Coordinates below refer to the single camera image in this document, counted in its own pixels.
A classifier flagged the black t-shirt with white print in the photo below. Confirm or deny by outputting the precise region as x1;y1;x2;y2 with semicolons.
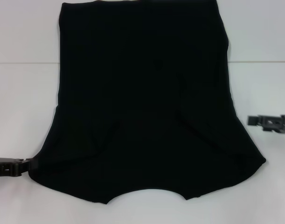
28;0;267;206

